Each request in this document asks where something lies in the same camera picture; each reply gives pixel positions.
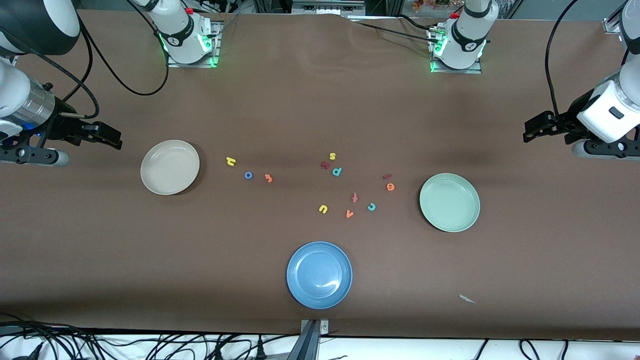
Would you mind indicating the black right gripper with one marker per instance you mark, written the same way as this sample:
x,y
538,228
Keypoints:
x,y
63,125

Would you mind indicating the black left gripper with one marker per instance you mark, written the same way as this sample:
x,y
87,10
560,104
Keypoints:
x,y
568,122

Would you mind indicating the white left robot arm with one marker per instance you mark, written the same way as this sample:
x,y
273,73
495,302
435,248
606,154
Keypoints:
x,y
467,35

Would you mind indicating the beige brown plate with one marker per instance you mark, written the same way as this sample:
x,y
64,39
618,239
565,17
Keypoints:
x,y
170,167

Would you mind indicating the green plate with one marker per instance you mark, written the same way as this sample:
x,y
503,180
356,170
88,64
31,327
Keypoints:
x,y
449,202

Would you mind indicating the orange flowery object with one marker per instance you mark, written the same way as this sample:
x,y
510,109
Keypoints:
x,y
430,4

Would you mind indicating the white paper scrap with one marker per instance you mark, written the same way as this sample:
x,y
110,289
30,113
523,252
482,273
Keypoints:
x,y
466,299

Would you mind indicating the yellow letter u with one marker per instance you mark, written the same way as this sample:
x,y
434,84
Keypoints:
x,y
326,209

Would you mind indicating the grey power strip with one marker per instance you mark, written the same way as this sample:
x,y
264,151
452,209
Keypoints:
x,y
327,7

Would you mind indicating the blue plate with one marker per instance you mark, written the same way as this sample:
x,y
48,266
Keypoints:
x,y
319,275

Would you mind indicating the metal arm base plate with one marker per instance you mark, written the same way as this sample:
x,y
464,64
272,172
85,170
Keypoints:
x,y
457,71
192,63

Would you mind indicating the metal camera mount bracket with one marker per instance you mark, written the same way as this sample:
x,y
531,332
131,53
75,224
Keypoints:
x,y
310,340

